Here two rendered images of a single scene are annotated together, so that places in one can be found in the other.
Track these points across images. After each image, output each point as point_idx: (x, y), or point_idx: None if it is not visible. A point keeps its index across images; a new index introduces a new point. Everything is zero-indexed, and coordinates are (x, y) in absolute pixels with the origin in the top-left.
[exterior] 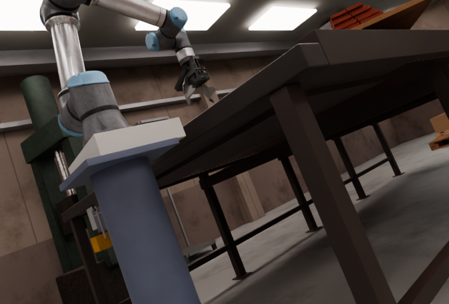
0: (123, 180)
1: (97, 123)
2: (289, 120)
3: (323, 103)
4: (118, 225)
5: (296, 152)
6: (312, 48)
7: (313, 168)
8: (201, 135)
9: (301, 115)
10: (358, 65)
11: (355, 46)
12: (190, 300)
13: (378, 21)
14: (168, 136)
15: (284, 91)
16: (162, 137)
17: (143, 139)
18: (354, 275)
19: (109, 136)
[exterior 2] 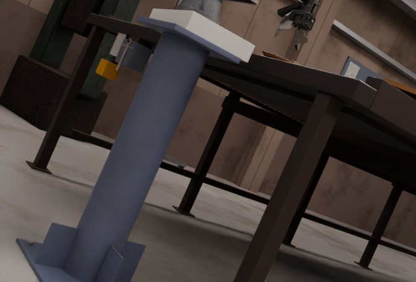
0: (183, 54)
1: (200, 1)
2: (314, 118)
3: (373, 133)
4: (155, 79)
5: (299, 141)
6: (367, 90)
7: (298, 157)
8: (257, 72)
9: (322, 122)
10: (397, 127)
11: (407, 114)
12: (154, 163)
13: None
14: (235, 52)
15: (328, 99)
16: (231, 50)
17: (218, 40)
18: (260, 236)
19: (200, 20)
